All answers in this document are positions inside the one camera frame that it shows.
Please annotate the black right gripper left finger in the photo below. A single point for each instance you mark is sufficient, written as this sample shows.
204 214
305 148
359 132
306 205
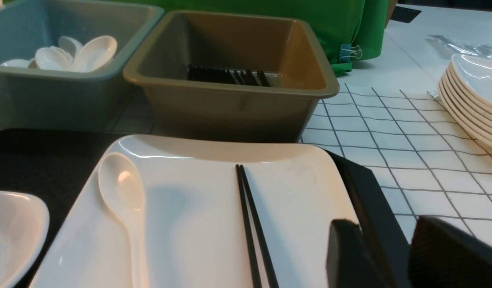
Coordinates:
349 264

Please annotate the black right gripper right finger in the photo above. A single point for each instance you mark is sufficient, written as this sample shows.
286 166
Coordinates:
443 256

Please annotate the black chopstick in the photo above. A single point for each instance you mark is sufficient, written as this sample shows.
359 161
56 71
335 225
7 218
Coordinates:
252 211
255 273

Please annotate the large white square plate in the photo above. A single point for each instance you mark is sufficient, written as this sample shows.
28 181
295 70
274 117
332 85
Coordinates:
195 236

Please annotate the white ceramic soup spoon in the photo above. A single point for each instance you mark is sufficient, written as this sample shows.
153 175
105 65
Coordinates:
122 190

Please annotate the small white square bowl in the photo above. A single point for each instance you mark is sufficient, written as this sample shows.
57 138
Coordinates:
24 223

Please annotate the white checkered tablecloth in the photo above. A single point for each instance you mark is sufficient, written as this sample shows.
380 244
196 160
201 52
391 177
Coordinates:
424 162

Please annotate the stack of white plates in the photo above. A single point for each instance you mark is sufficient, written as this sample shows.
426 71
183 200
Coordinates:
465 89

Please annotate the clear plastic wrap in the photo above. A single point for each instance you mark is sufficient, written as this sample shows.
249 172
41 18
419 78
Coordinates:
449 46

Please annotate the metal binder clip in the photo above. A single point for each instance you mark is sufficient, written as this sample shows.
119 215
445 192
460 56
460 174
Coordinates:
347 53

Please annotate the brown plastic bin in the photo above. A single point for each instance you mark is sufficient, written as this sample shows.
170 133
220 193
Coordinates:
286 49

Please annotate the green backdrop cloth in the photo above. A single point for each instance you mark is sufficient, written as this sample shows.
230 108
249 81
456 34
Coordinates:
335 22

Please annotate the pile of black chopsticks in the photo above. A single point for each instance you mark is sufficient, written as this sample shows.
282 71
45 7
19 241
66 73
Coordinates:
227 76

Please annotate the black plastic serving tray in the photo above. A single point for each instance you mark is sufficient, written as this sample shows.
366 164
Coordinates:
54 166

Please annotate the pile of white spoons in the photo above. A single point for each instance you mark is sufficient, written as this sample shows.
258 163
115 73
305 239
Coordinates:
71 56

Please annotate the teal plastic bin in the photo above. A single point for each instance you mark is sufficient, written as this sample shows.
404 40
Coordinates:
39 99

